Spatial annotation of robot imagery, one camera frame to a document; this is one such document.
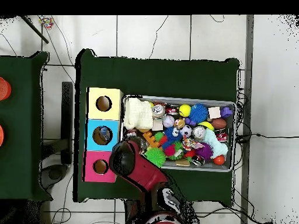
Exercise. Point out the white baseball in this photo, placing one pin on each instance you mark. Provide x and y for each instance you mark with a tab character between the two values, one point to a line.
168	121

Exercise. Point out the opened silver drink can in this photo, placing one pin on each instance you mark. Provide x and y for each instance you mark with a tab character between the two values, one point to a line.
158	110

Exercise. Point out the side table with green cloth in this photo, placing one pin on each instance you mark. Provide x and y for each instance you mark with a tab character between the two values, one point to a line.
21	105

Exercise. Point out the purple spiky rubber ball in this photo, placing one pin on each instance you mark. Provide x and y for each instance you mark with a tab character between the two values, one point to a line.
204	151

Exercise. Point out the cream waffle cloth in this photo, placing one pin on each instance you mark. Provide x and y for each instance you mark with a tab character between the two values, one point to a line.
137	114

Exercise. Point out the orange plush toy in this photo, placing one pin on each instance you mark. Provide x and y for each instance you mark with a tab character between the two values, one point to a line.
179	123

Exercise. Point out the green spiky rubber ball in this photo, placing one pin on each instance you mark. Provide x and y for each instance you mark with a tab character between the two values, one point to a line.
155	157

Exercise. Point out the wooden box with three holes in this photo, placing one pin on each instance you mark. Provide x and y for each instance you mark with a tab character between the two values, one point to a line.
91	126

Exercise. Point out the black upright panel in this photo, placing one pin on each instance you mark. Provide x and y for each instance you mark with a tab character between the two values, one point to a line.
67	116

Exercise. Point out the brown toy football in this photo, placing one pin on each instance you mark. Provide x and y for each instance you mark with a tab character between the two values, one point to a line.
219	123

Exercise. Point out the orange ball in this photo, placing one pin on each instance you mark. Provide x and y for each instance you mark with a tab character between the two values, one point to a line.
1	135

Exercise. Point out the mint knitted cloth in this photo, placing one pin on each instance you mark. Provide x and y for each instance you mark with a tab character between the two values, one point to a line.
216	142

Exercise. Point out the bag of colourful beads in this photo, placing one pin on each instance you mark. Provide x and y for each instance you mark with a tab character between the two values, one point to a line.
48	23

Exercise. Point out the orange ridged cup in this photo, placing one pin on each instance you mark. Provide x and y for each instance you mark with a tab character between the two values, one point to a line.
4	88

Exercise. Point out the black rod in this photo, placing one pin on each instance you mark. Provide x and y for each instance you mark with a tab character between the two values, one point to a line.
35	29

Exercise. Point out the plain wooden block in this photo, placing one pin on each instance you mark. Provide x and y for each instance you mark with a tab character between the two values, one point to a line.
214	112

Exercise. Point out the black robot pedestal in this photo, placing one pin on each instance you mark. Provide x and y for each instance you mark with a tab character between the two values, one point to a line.
132	214

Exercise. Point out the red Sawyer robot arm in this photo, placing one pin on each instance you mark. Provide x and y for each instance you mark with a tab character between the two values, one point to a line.
144	172

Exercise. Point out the blue spiky ball with eyes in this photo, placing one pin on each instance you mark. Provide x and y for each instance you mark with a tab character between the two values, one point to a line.
198	112

